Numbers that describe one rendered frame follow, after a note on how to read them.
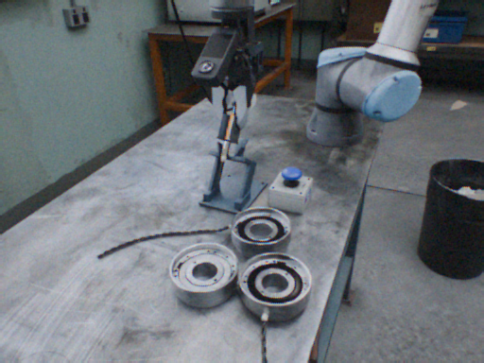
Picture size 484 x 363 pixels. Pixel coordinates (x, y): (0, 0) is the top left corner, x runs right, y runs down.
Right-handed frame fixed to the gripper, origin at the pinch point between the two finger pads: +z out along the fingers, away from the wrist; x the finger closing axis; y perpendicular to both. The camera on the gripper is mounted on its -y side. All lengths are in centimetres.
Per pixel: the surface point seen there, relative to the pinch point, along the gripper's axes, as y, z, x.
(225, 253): -20.3, 13.2, -8.9
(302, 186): 1.6, 11.7, -14.2
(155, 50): 157, 31, 143
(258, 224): -10.6, 13.7, -10.3
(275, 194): -1.7, 12.7, -10.0
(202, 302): -29.6, 14.0, -10.2
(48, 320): -40.4, 16.1, 9.2
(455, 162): 113, 55, -48
